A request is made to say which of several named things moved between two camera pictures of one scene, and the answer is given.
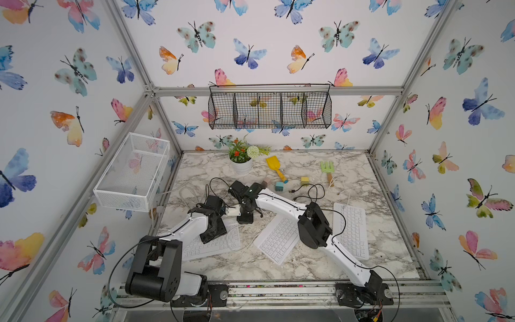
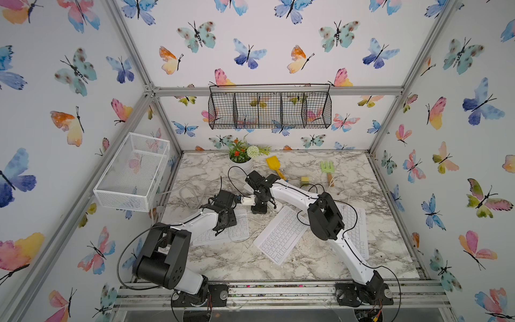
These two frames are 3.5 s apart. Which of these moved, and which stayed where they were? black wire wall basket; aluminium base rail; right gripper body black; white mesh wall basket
Moved: right gripper body black
Stayed: black wire wall basket; white mesh wall basket; aluminium base rail
